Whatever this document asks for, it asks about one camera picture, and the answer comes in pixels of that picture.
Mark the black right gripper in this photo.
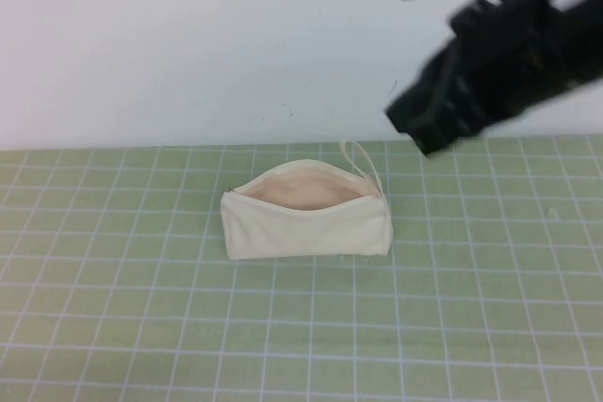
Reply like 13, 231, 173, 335
384, 0, 603, 159

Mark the cream fabric pencil case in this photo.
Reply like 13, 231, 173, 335
220, 139, 393, 263

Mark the green grid cutting mat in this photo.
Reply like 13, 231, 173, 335
0, 137, 603, 402

